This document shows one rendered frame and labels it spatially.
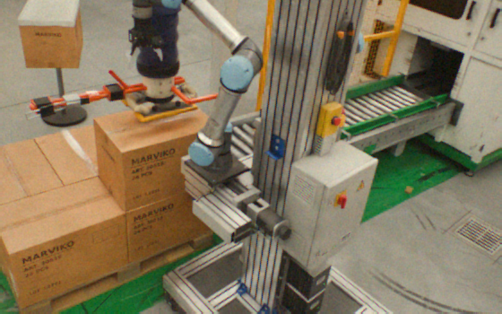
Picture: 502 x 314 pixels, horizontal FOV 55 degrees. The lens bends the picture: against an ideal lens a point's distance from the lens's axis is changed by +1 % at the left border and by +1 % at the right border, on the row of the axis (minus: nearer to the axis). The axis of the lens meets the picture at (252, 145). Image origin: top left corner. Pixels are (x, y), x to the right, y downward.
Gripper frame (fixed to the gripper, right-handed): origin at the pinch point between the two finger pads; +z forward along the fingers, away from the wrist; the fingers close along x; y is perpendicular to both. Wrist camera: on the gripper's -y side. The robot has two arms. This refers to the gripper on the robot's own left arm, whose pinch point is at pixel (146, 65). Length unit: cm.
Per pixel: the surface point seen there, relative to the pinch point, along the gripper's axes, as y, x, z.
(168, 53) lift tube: 32.6, -33.1, 12.4
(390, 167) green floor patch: 1, -251, 152
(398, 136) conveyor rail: -10, -224, 105
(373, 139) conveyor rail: -7, -191, 98
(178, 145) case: 23, -33, 63
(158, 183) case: 24, -21, 85
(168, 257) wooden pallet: 27, -30, 150
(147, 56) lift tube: 38.1, -23.9, 14.5
